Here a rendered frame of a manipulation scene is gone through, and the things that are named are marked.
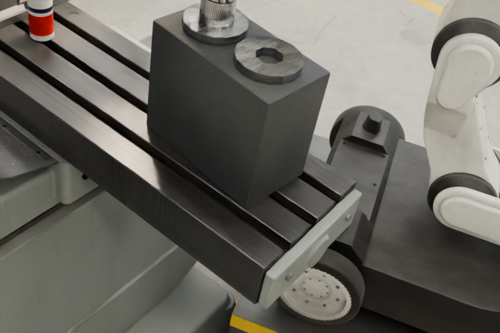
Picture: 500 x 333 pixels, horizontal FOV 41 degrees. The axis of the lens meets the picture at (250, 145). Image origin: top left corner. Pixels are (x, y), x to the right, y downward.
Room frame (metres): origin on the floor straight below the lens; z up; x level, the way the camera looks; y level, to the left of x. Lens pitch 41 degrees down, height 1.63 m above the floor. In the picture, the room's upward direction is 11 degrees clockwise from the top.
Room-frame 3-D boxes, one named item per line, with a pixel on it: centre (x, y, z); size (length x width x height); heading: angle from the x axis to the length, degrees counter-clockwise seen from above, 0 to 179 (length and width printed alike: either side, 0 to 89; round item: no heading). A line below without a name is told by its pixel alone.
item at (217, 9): (0.78, 0.08, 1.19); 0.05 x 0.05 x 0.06
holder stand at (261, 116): (0.75, 0.04, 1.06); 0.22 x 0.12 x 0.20; 53
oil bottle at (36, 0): (0.94, 0.39, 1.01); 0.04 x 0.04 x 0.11
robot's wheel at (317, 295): (0.89, -0.20, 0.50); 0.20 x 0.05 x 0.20; 78
